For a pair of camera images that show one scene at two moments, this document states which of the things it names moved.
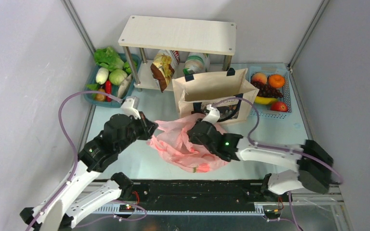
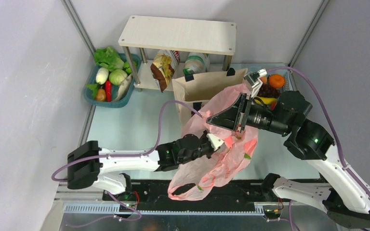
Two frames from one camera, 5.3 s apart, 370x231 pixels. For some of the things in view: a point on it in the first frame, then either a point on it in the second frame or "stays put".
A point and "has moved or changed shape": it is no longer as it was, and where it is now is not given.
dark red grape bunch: x=265 y=90 stays put
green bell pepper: x=127 y=66 stays put
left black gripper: x=146 y=126 -> x=202 y=144
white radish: x=102 y=75 stays put
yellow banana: x=264 y=100 stays put
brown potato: x=100 y=97 stays put
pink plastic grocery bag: x=172 y=141 has moved or changed shape
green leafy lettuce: x=108 y=57 stays put
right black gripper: x=195 y=134 -> x=242 y=112
